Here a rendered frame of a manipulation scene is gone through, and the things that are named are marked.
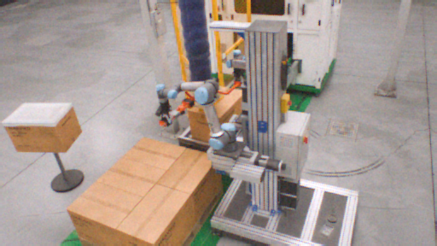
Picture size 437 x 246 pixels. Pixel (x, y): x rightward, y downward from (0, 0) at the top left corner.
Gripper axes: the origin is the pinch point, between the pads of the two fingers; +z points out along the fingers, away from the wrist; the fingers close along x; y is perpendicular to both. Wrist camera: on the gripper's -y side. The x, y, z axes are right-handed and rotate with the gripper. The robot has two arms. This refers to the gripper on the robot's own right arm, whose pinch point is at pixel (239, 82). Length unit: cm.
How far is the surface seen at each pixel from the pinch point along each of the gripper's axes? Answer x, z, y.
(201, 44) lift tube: -16, -52, 36
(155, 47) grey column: -129, -10, -25
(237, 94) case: -13.3, 26.5, -17.7
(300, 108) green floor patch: 11, 122, -162
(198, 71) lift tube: -21, -27, 39
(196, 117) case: -36, 33, 33
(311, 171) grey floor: 72, 121, -33
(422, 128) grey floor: 175, 121, -175
